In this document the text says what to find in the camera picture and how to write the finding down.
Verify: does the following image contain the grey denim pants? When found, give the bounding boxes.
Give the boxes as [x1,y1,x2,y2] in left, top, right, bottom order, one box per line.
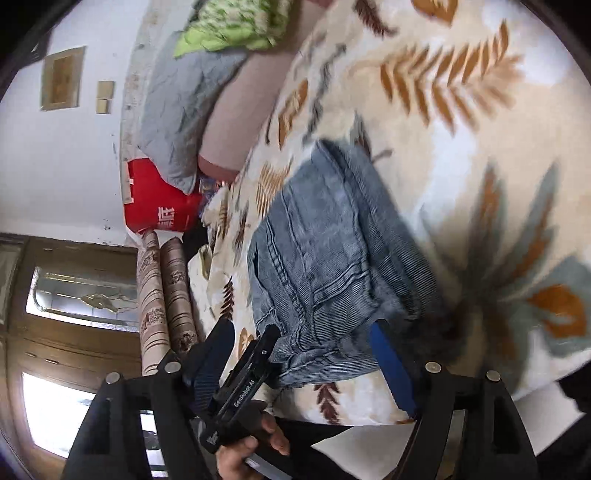
[249,140,447,389]

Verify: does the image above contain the person's left hand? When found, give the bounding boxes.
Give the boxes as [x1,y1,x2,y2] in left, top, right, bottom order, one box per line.
[215,412,290,480]

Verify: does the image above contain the dark striped rolled bedding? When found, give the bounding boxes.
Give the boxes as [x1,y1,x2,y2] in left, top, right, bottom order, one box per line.
[160,237,199,357]

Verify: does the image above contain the wooden door with glass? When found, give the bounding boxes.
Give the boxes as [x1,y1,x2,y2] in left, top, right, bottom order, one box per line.
[1,234,141,479]

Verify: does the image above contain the red paper shopping bag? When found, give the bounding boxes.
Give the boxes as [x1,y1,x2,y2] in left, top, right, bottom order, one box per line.
[123,158,202,233]

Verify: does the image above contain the pink bolster cushion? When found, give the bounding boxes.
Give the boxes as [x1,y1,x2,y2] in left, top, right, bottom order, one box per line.
[197,1,331,183]

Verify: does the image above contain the grey quilted pillow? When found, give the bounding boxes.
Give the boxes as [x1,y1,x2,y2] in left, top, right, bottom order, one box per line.
[137,31,249,195]

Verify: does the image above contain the cream leaf-print blanket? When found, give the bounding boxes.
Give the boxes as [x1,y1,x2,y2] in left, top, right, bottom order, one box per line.
[186,0,591,428]

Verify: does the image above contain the green patterned folded cloth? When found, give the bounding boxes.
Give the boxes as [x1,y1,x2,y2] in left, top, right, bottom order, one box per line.
[174,0,293,57]

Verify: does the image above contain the small wall patch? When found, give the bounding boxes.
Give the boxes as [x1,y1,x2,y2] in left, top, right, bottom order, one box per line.
[96,81,115,114]

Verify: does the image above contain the large wall patch frame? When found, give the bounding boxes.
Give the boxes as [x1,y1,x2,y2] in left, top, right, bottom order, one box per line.
[41,46,86,111]

